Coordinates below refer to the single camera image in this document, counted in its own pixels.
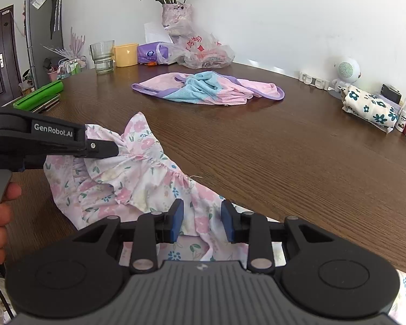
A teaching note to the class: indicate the small black box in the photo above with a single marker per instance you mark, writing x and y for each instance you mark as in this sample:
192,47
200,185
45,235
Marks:
391,93

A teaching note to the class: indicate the white paper sheet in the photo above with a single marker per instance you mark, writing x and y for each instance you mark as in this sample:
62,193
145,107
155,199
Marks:
154,32

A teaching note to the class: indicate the long green box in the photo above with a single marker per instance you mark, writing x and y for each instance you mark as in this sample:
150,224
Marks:
42,94

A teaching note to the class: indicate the pink floral dress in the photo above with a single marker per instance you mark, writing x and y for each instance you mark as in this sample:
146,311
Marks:
149,176

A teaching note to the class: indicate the grey refrigerator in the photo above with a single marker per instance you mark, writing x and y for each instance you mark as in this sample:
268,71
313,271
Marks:
40,40

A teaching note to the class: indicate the clear drinking glass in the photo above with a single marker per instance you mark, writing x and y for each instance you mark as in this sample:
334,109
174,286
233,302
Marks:
102,59

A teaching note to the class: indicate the clear red-printed plastic bag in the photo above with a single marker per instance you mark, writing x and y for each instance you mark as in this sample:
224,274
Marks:
206,54

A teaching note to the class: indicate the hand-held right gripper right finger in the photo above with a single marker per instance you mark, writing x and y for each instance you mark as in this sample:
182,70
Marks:
227,220

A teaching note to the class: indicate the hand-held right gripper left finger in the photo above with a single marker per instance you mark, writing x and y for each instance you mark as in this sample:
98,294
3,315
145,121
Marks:
177,220

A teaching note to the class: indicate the folded cream teal-flower cloth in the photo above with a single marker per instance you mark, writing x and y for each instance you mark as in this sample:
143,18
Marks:
368,106

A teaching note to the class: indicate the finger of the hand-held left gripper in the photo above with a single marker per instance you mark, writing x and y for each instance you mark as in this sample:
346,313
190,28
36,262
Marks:
101,149

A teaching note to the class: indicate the small white spray bottle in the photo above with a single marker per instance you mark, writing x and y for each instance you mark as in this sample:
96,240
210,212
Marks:
402,118

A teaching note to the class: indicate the small white fan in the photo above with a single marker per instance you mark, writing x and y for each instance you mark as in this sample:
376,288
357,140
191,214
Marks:
346,69

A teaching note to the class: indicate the mottled pink vase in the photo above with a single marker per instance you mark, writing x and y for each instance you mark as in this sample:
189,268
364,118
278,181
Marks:
176,17

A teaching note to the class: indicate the pink feather decoration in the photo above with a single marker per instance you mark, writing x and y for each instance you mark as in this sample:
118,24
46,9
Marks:
75,44

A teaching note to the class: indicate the pink blue purple garment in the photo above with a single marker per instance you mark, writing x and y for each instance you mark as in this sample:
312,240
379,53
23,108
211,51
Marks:
203,89

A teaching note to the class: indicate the purple tissue pack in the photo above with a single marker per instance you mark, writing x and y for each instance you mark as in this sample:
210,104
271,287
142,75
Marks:
149,53

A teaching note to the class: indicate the white plastic clip row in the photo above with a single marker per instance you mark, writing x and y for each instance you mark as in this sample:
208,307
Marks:
313,80

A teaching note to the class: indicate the yellow cup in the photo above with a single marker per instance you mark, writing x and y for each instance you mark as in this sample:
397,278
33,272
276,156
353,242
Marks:
126,56

